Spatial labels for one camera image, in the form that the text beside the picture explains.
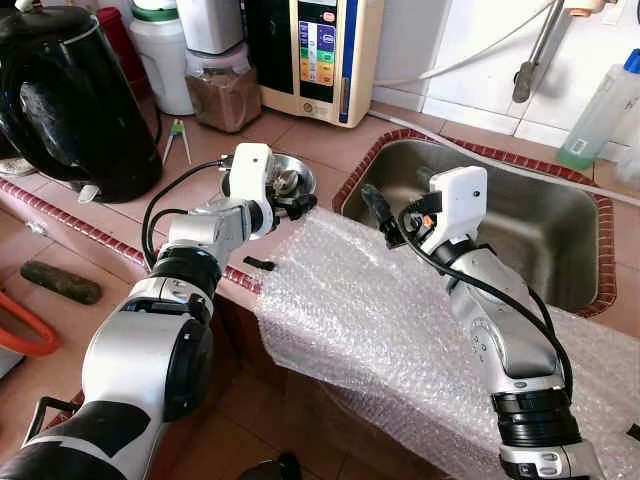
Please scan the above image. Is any white jar green lid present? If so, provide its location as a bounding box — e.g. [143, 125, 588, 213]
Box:
[128, 0, 198, 116]

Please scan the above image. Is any white ionizer supply hose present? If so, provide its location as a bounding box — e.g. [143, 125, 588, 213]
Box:
[372, 0, 561, 89]

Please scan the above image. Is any white plastic container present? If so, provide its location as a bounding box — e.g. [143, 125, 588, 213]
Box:
[178, 0, 246, 56]

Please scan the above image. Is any round steel bowl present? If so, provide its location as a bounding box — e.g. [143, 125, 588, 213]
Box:
[262, 152, 319, 216]

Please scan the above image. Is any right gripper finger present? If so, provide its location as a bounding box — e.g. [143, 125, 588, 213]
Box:
[360, 183, 401, 247]

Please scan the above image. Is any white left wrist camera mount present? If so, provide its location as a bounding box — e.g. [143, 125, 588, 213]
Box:
[220, 143, 276, 201]

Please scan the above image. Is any black electric kettle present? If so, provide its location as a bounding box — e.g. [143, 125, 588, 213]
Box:
[0, 5, 163, 204]

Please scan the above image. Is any large steel sink basin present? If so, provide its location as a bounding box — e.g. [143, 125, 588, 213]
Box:
[335, 130, 618, 319]

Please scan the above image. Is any clear bubble wrap sheet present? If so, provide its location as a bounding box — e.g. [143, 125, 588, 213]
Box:
[245, 205, 640, 480]

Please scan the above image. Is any white tongs green hinge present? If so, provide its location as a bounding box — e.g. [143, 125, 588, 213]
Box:
[163, 118, 193, 166]

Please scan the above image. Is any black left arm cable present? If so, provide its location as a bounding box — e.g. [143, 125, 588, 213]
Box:
[140, 160, 236, 271]

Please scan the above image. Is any orange plastic handle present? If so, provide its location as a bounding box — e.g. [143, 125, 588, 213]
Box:
[0, 290, 61, 359]

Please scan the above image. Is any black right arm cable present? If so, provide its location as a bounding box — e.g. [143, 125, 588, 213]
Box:
[398, 205, 576, 401]

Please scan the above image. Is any steel faucet beige fitting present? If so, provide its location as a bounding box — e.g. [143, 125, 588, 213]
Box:
[512, 0, 621, 104]

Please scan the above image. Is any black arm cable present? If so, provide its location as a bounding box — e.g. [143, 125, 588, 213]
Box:
[398, 205, 576, 401]
[140, 160, 236, 271]

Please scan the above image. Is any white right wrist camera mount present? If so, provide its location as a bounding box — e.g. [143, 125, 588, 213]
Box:
[415, 165, 489, 256]

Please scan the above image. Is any dark green cucumber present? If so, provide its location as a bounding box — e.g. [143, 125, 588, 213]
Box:
[20, 260, 103, 306]

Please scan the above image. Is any jar of brown powder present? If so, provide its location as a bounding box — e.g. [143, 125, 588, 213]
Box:
[185, 42, 263, 134]

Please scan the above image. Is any clear bottle blue cap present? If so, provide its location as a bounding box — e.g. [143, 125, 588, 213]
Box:
[557, 48, 640, 171]

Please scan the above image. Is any red canister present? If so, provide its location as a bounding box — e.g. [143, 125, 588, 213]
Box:
[95, 8, 151, 101]

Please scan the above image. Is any beige water ionizer machine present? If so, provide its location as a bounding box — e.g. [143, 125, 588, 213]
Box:
[245, 0, 386, 129]

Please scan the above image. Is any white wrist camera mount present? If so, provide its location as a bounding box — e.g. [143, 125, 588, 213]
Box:
[415, 165, 489, 256]
[220, 143, 276, 201]

